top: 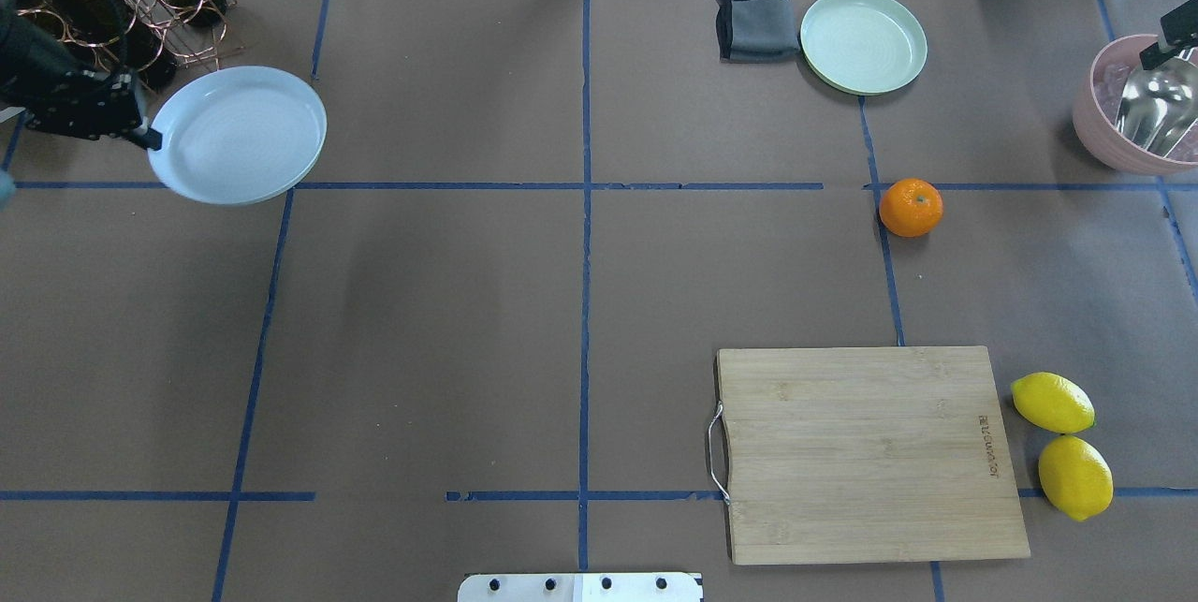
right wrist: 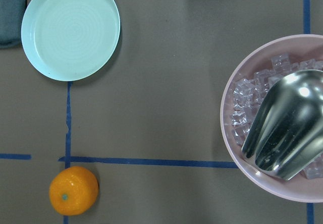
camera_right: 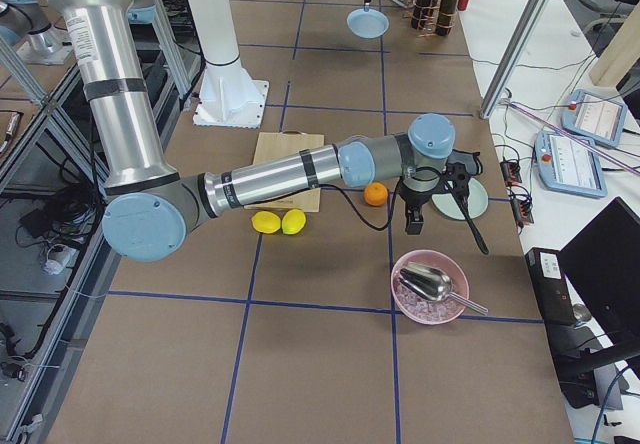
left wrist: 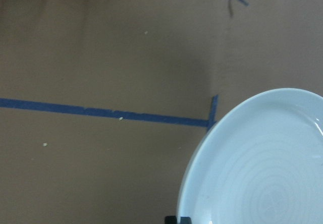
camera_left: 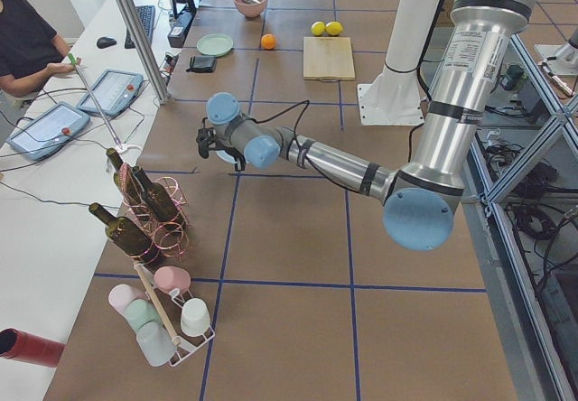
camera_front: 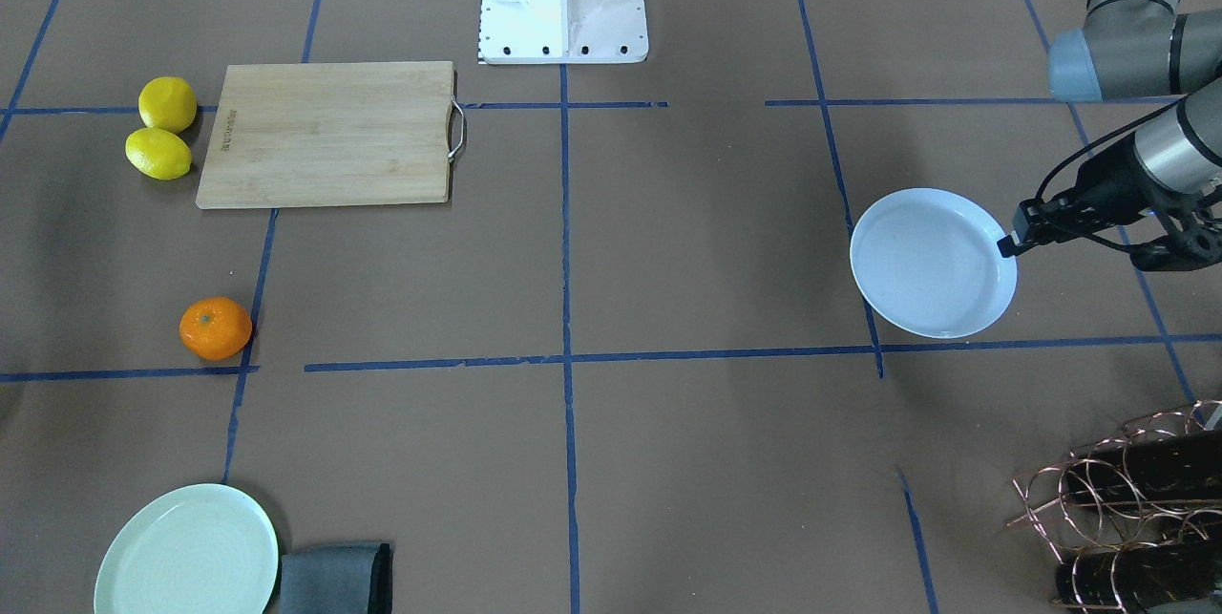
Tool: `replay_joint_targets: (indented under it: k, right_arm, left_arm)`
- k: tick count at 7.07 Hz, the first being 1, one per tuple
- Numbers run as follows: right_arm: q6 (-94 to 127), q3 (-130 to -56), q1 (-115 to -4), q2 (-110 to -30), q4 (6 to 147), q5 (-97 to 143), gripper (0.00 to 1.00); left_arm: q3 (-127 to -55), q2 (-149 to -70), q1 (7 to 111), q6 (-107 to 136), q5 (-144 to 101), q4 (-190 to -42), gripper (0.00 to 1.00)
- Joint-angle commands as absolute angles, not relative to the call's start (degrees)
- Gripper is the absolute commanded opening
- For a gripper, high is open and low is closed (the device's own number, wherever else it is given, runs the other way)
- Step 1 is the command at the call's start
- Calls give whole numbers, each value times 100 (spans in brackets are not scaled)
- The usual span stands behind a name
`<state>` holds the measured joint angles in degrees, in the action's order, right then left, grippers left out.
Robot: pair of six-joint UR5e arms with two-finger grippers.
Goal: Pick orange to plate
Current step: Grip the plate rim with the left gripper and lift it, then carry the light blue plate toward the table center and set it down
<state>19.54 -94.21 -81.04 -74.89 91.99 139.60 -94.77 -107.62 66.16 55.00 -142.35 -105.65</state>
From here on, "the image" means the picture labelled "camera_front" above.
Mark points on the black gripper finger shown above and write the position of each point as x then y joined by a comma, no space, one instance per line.
1028,219
1011,245

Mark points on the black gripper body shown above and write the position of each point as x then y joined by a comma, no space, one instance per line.
1105,181

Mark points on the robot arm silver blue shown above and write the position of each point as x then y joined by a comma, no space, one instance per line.
1149,190

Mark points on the blue plate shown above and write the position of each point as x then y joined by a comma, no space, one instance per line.
927,260

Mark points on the green plate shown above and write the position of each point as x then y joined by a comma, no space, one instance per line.
203,548

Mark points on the middle dark wine bottle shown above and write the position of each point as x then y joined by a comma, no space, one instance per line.
1167,471

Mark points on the dark wine bottle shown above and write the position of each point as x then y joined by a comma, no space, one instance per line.
1171,578
1167,471

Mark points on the front dark wine bottle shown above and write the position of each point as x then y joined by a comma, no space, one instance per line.
1171,578

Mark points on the wooden cutting board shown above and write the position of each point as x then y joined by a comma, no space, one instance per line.
303,135

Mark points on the folded grey cloth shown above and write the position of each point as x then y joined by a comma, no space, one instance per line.
338,578

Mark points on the orange fruit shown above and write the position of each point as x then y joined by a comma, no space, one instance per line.
215,328

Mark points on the yellow lemon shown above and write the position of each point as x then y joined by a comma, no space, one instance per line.
168,103
158,154

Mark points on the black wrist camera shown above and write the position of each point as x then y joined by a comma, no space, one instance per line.
1192,241

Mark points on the copper wire bottle rack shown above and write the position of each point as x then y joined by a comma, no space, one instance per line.
1132,520

